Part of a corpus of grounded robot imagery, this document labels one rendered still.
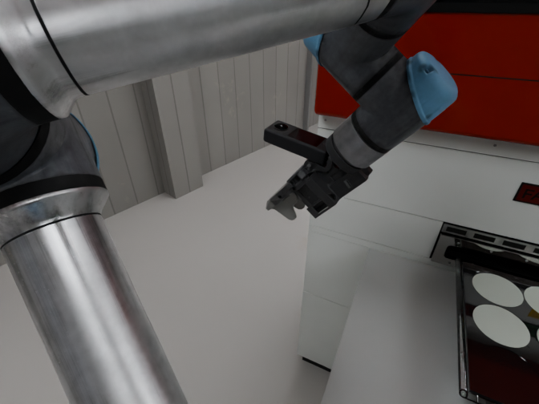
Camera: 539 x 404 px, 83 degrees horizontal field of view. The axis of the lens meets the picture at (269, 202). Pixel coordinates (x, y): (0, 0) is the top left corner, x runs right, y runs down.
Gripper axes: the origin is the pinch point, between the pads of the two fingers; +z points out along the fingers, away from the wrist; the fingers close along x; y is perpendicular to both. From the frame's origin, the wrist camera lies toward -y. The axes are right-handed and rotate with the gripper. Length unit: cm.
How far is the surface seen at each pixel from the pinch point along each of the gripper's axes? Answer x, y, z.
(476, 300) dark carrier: 17, 48, -9
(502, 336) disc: 9, 51, -12
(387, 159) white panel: 32.7, 13.6, -8.8
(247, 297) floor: 50, 36, 117
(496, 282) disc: 25, 51, -11
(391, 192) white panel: 32.6, 21.7, -3.6
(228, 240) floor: 87, 6, 142
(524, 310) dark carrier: 19, 55, -15
